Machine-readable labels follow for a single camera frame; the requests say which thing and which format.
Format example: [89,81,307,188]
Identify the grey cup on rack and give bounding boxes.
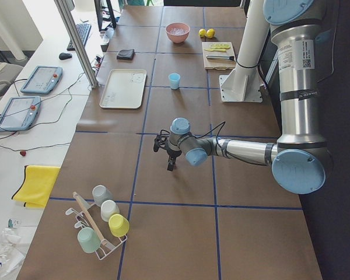
[92,185,113,207]

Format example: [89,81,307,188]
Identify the white cup rack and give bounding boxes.
[65,203,128,261]

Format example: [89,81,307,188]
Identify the cream bear serving tray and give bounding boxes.
[99,69,147,109]

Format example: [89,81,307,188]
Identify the steel muddler black tip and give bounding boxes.
[206,55,235,61]

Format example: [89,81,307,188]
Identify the grey folded cloth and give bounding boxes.
[116,49,135,61]

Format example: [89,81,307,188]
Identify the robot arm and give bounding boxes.
[153,1,333,194]

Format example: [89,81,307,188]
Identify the pink bowl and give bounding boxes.
[166,22,190,44]

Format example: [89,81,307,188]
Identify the aluminium frame post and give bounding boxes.
[54,0,99,89]

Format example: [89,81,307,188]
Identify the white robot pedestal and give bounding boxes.
[219,0,270,103]

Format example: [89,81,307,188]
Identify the grey office chair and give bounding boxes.
[0,62,23,96]

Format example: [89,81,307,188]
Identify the white cup on rack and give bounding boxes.
[100,199,120,222]

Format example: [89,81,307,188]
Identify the mint green cup on rack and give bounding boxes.
[77,227,101,253]

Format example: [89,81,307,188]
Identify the clear ice cube pile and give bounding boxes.
[167,26,188,36]

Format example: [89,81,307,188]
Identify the light blue plastic cup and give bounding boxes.
[169,73,181,90]

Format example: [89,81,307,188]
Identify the black computer mouse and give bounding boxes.
[58,52,72,61]

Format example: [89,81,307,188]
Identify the wooden cutting board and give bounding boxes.
[202,42,236,70]

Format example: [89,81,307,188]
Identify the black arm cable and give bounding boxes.
[192,121,227,141]

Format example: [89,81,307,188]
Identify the yellow cup on rack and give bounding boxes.
[108,213,130,237]

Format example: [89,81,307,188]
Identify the wooden rack handle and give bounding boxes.
[73,192,107,246]

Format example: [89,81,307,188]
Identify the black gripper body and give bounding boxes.
[167,149,180,162]

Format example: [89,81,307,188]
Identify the yellow cloth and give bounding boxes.
[12,165,60,208]

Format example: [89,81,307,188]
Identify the crumpled white plastic bags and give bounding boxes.
[0,228,25,279]

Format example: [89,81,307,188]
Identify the blue teach pendant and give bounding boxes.
[0,96,41,132]
[20,65,63,95]

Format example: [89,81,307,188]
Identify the whole yellow lemon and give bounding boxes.
[198,29,207,38]
[205,29,215,39]

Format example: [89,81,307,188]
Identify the yellow plastic knife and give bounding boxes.
[203,48,227,53]

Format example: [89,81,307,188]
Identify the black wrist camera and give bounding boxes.
[153,133,169,152]

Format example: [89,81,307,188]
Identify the black keyboard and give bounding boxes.
[66,23,91,51]

